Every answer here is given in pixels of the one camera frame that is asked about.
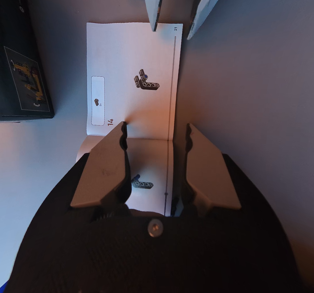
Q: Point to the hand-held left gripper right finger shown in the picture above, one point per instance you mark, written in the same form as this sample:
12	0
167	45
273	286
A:
211	172

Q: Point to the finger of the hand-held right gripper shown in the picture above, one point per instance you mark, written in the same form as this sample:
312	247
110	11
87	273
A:
153	0
208	5

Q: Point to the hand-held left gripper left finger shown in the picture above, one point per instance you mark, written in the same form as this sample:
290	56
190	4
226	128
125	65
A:
108	167

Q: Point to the white lego instruction booklet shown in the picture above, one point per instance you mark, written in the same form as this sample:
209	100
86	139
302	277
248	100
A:
132	81

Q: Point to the black lego set box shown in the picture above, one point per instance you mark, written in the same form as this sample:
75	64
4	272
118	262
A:
20	59

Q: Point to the blue object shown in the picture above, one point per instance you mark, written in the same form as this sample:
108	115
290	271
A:
3	285

